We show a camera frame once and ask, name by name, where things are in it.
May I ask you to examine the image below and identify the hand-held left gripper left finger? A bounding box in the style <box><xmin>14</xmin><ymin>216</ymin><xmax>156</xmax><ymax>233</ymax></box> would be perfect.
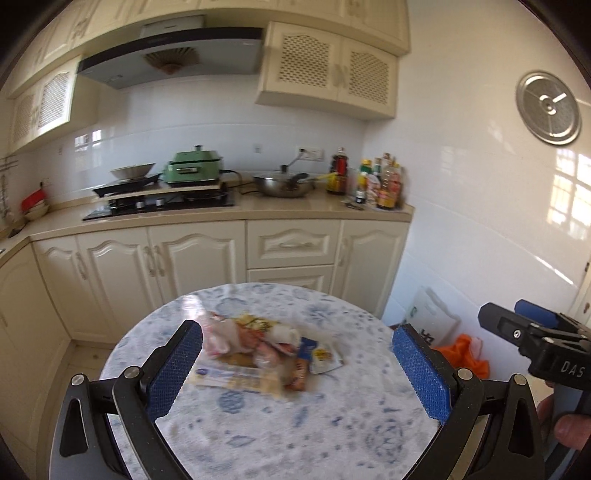
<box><xmin>48</xmin><ymin>319</ymin><xmax>204</xmax><ymax>480</ymax></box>

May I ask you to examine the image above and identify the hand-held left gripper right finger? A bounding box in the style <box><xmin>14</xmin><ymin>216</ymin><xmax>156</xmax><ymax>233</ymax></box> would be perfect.
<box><xmin>392</xmin><ymin>323</ymin><xmax>548</xmax><ymax>480</ymax></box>

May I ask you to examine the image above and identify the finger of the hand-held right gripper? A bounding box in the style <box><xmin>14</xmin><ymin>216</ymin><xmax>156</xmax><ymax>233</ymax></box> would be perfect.
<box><xmin>477</xmin><ymin>302</ymin><xmax>561</xmax><ymax>344</ymax></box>
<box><xmin>514</xmin><ymin>299</ymin><xmax>591</xmax><ymax>340</ymax></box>

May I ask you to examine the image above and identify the orange sausage wrapper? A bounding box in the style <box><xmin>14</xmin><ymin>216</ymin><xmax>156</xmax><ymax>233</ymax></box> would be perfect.
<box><xmin>283</xmin><ymin>356</ymin><xmax>311</xmax><ymax>393</ymax></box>

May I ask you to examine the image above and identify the person's right hand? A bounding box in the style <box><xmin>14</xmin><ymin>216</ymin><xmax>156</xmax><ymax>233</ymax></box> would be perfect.
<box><xmin>538</xmin><ymin>394</ymin><xmax>591</xmax><ymax>450</ymax></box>

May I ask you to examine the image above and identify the orange plastic bag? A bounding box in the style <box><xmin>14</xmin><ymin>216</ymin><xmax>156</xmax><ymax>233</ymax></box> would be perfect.
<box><xmin>436</xmin><ymin>335</ymin><xmax>490</xmax><ymax>380</ymax></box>

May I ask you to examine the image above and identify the cream door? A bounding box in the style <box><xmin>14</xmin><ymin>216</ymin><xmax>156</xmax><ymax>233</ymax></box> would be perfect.
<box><xmin>569</xmin><ymin>258</ymin><xmax>591</xmax><ymax>324</ymax></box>

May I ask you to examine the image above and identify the white printed plastic bag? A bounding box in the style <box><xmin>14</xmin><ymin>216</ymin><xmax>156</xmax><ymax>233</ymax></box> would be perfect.
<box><xmin>404</xmin><ymin>286</ymin><xmax>461</xmax><ymax>350</ymax></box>

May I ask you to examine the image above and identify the cream base cabinet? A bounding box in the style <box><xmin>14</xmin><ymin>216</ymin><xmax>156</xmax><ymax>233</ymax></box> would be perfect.
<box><xmin>0</xmin><ymin>219</ymin><xmax>411</xmax><ymax>398</ymax></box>

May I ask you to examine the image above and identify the blue yellow snack packet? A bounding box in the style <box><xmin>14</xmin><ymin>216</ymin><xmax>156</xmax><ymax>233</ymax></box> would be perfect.
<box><xmin>298</xmin><ymin>336</ymin><xmax>345</xmax><ymax>374</ymax></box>

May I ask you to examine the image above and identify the white crumpled tissue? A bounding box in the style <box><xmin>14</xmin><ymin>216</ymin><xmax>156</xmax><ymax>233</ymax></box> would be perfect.
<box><xmin>271</xmin><ymin>323</ymin><xmax>302</xmax><ymax>346</ymax></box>

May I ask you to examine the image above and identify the blue floral tablecloth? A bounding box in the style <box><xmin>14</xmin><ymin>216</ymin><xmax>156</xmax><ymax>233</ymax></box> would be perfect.
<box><xmin>99</xmin><ymin>282</ymin><xmax>445</xmax><ymax>480</ymax></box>

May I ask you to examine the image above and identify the cream small drawer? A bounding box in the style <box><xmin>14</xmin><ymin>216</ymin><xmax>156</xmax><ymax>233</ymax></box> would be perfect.
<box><xmin>247</xmin><ymin>265</ymin><xmax>335</xmax><ymax>294</ymax></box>

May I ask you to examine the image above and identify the black gas stove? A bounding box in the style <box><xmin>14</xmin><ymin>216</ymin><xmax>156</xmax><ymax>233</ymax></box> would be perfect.
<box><xmin>82</xmin><ymin>189</ymin><xmax>236</xmax><ymax>221</ymax></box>

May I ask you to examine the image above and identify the cream large drawer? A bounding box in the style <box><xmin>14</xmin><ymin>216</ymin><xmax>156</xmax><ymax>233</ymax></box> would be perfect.
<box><xmin>247</xmin><ymin>220</ymin><xmax>342</xmax><ymax>269</ymax></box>

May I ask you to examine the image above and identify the group of condiment bottles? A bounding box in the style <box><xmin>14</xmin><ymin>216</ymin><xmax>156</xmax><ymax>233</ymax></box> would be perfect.
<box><xmin>355</xmin><ymin>152</ymin><xmax>405</xmax><ymax>212</ymax></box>

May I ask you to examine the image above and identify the wooden board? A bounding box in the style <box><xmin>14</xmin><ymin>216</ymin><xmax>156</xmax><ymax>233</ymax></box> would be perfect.
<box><xmin>107</xmin><ymin>182</ymin><xmax>227</xmax><ymax>200</ymax></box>

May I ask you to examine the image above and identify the green electric pot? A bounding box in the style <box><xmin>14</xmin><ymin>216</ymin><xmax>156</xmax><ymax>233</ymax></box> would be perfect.
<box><xmin>165</xmin><ymin>144</ymin><xmax>227</xmax><ymax>188</ymax></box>

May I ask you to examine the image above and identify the steel bowl pan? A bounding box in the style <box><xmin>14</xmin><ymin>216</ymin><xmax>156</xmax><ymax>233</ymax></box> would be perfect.
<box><xmin>110</xmin><ymin>162</ymin><xmax>158</xmax><ymax>182</ymax></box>

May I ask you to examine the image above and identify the steel wok with spatula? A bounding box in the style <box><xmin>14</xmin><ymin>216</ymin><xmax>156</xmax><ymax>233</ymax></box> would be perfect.
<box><xmin>252</xmin><ymin>153</ymin><xmax>320</xmax><ymax>198</ymax></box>

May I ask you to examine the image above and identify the dark sauce bottle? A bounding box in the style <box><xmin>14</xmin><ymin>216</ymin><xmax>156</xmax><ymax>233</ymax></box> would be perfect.
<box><xmin>326</xmin><ymin>148</ymin><xmax>350</xmax><ymax>195</ymax></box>

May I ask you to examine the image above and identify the red bowl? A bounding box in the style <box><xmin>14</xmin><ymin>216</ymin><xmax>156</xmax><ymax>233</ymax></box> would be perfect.
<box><xmin>21</xmin><ymin>189</ymin><xmax>49</xmax><ymax>220</ymax></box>

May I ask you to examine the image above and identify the grey range hood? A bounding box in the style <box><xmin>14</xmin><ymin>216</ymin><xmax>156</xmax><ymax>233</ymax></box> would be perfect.
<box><xmin>76</xmin><ymin>15</ymin><xmax>265</xmax><ymax>89</ymax></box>

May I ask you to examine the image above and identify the cream top cabinet row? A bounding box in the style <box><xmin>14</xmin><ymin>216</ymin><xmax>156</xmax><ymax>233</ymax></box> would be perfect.
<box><xmin>4</xmin><ymin>0</ymin><xmax>411</xmax><ymax>100</ymax></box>

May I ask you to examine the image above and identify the round metal wall cover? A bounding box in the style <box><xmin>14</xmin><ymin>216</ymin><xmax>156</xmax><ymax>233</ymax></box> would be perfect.
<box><xmin>516</xmin><ymin>70</ymin><xmax>581</xmax><ymax>146</ymax></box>

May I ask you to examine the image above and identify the metal wall rack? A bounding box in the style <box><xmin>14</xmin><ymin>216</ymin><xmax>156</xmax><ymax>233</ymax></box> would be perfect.
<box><xmin>0</xmin><ymin>154</ymin><xmax>20</xmax><ymax>229</ymax></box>

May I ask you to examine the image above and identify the cream narrow lattice wall cabinet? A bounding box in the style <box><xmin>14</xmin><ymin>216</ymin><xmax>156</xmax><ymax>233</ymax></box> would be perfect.
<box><xmin>7</xmin><ymin>58</ymin><xmax>81</xmax><ymax>155</ymax></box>

